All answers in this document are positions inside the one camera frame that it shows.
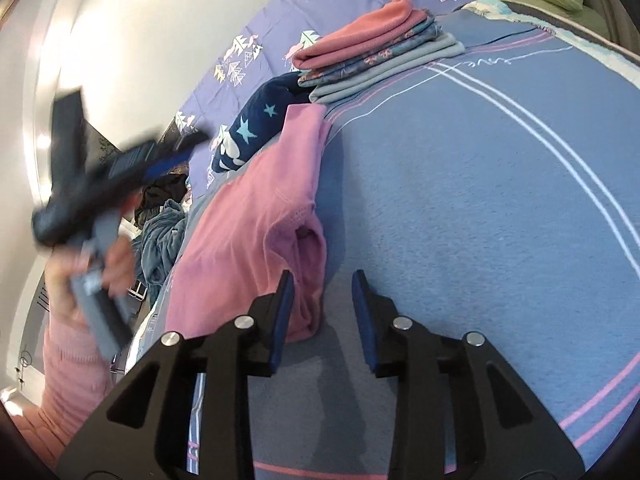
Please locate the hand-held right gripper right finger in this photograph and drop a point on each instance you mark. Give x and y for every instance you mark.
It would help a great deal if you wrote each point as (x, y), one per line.
(364, 325)

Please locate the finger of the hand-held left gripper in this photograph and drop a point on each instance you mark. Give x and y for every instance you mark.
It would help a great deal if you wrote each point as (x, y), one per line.
(170, 157)

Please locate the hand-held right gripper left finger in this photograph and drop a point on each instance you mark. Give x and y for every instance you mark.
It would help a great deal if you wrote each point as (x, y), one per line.
(280, 330)

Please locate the pink shirt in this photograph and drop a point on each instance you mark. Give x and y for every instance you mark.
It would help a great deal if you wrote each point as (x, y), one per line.
(250, 220)

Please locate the person's left forearm pink sleeve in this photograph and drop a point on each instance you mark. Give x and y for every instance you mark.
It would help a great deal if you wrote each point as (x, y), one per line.
(70, 385)

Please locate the black clothes pile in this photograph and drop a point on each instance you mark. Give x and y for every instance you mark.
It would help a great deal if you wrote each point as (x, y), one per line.
(160, 195)

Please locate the person's left hand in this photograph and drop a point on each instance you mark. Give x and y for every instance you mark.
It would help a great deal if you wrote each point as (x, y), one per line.
(119, 265)

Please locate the dark brown patterned headboard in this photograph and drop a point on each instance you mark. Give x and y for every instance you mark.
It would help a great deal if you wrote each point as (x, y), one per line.
(175, 127)

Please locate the navy star print fleece garment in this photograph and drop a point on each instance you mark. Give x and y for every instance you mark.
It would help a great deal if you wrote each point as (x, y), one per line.
(250, 130)

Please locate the teal fuzzy blanket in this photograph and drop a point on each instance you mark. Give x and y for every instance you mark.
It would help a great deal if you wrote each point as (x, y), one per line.
(160, 245)

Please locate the coral pink folded garment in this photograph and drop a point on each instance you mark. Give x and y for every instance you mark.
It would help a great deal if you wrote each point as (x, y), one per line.
(360, 35)

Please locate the green sofa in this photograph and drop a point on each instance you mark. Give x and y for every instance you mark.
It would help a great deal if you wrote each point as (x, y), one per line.
(595, 15)

